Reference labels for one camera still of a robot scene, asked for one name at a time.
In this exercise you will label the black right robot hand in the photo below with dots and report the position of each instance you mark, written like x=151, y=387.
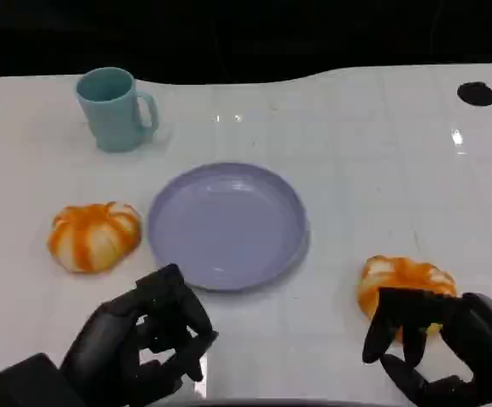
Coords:
x=483, y=335

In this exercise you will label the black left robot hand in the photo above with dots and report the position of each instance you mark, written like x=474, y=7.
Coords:
x=114, y=339

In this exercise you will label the orange and white bread roll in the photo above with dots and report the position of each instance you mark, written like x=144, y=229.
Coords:
x=93, y=237
x=398, y=271

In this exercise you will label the lilac plate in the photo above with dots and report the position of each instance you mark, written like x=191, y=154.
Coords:
x=229, y=229

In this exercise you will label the pale green mug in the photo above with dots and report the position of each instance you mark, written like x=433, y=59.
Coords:
x=108, y=118

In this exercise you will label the black round table grommet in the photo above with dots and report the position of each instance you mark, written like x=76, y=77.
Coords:
x=476, y=94

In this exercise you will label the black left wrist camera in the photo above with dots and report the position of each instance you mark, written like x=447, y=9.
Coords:
x=29, y=383

